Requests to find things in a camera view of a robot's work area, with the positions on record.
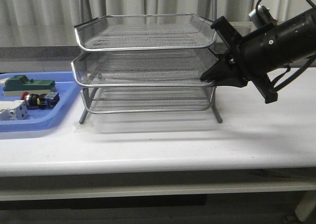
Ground green terminal block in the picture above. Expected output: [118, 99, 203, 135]
[3, 75, 55, 96]

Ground red emergency stop button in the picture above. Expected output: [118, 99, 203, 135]
[21, 92, 60, 110]

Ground blue plastic tray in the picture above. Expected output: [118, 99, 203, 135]
[0, 71, 80, 132]

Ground silver mesh tray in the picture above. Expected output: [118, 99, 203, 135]
[75, 13, 217, 51]
[81, 87, 215, 114]
[71, 49, 218, 87]

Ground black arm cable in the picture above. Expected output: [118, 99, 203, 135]
[255, 0, 316, 93]

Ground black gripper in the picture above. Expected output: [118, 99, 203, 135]
[200, 16, 278, 104]

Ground white table leg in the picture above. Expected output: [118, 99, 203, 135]
[294, 190, 316, 222]

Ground grey pleated curtain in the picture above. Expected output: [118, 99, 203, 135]
[0, 0, 309, 47]

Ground silver wire rack frame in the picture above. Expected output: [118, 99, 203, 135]
[72, 0, 222, 123]

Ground grey speckled counter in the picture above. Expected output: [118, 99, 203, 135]
[0, 20, 316, 73]

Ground white circuit breaker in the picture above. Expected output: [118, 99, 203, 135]
[0, 100, 28, 121]

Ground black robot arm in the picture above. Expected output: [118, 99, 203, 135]
[200, 8, 316, 104]

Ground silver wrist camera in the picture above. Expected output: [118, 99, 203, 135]
[248, 5, 277, 28]

